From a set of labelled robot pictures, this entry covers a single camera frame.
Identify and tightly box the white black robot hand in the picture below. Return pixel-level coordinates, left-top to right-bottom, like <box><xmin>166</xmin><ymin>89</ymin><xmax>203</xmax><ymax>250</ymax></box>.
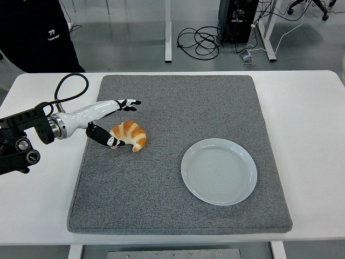
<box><xmin>62</xmin><ymin>98</ymin><xmax>142</xmax><ymax>149</ymax></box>

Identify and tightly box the golden croissant bread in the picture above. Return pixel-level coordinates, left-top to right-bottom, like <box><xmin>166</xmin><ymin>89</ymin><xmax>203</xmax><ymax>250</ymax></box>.
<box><xmin>109</xmin><ymin>120</ymin><xmax>147</xmax><ymax>153</ymax></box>

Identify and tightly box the pale blue round plate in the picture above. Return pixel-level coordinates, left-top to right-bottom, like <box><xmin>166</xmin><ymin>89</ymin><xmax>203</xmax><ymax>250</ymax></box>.
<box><xmin>181</xmin><ymin>138</ymin><xmax>258</xmax><ymax>206</ymax></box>

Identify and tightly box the grey metal plate with screws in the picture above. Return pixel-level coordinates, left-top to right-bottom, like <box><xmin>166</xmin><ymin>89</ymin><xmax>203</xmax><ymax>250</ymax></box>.
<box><xmin>107</xmin><ymin>248</ymin><xmax>243</xmax><ymax>259</ymax></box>

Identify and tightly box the person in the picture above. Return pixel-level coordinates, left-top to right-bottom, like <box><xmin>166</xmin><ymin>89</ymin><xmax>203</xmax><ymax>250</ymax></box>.
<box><xmin>0</xmin><ymin>0</ymin><xmax>86</xmax><ymax>73</ymax></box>

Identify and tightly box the grey fabric mat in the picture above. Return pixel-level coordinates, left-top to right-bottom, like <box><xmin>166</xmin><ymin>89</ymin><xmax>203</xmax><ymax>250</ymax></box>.
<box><xmin>66</xmin><ymin>74</ymin><xmax>293</xmax><ymax>235</ymax></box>

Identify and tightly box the white desk leg with foot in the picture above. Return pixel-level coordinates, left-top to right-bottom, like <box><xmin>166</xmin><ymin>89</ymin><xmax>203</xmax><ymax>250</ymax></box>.
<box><xmin>164</xmin><ymin>0</ymin><xmax>173</xmax><ymax>64</ymax></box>
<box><xmin>257</xmin><ymin>0</ymin><xmax>278</xmax><ymax>62</ymax></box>

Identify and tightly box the white table leg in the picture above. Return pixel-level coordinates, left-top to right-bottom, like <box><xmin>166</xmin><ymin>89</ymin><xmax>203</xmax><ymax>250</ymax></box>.
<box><xmin>67</xmin><ymin>244</ymin><xmax>84</xmax><ymax>259</ymax></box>
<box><xmin>270</xmin><ymin>241</ymin><xmax>287</xmax><ymax>259</ymax></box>

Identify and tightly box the grey floor socket box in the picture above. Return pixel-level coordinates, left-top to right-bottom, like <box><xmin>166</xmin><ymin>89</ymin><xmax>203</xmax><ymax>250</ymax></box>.
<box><xmin>239</xmin><ymin>52</ymin><xmax>256</xmax><ymax>65</ymax></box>

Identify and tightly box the black computer tower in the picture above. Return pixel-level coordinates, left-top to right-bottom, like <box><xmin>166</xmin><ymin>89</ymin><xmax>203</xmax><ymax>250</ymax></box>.
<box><xmin>218</xmin><ymin>0</ymin><xmax>259</xmax><ymax>44</ymax></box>

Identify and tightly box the black office chair base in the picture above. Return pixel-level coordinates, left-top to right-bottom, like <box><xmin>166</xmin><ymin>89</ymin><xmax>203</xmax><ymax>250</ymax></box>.
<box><xmin>287</xmin><ymin>0</ymin><xmax>337</xmax><ymax>22</ymax></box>

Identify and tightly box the black cable tangle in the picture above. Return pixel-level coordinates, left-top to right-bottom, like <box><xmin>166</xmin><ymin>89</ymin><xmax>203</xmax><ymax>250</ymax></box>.
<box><xmin>177</xmin><ymin>25</ymin><xmax>226</xmax><ymax>60</ymax></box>

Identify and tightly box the white cable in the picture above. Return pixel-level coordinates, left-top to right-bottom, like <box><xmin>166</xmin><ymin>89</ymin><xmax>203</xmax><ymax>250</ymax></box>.
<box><xmin>246</xmin><ymin>10</ymin><xmax>305</xmax><ymax>54</ymax></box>

